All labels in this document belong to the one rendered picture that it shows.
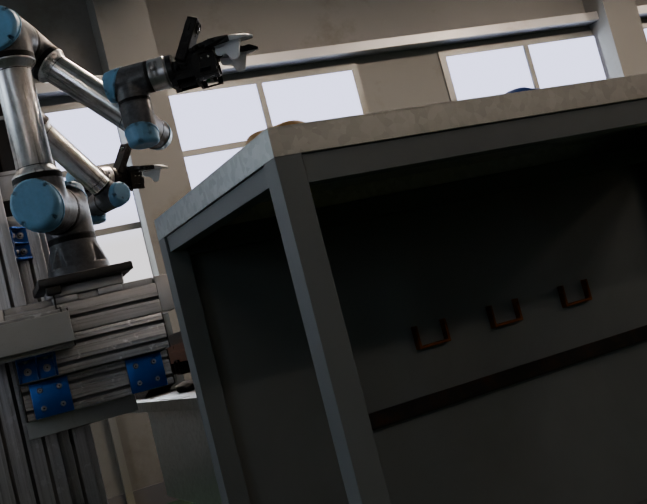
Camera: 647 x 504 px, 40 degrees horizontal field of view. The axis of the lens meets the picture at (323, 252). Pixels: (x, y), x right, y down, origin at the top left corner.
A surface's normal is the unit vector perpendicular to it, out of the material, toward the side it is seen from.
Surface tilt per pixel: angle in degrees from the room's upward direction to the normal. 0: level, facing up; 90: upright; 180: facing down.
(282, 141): 90
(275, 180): 90
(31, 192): 98
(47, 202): 98
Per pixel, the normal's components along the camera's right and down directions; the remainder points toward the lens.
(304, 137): 0.42, -0.17
